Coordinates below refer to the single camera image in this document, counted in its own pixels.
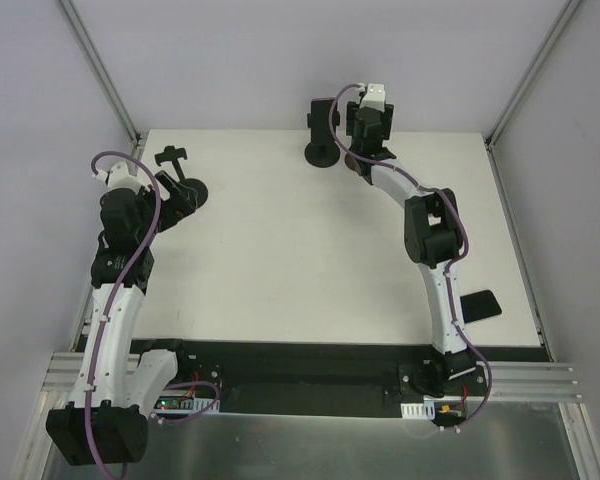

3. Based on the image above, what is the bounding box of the black stand with wooden base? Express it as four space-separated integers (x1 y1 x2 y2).
344 154 370 176

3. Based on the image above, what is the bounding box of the tall black clamp stand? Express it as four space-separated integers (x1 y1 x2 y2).
154 145 209 209

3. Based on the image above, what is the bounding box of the purple phone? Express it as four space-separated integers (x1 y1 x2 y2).
307 97 339 145

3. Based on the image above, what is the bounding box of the black round-base clamp stand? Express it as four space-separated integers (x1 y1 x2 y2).
304 139 340 168

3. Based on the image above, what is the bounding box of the white-edged phone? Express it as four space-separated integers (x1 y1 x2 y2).
460 290 503 324

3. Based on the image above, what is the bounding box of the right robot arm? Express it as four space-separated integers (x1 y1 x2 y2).
345 101 476 398

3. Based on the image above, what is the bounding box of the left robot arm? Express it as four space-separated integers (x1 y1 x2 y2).
46 171 208 466

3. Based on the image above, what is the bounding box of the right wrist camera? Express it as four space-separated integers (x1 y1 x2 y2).
357 83 386 112

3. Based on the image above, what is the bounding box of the left white cable duct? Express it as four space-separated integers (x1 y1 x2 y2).
154 395 220 416

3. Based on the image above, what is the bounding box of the white cable duct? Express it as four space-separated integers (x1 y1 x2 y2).
154 395 220 416
400 400 466 421

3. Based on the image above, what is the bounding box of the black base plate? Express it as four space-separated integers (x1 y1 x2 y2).
131 339 487 418

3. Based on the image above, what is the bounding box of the right white cable duct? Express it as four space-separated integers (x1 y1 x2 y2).
400 400 466 421

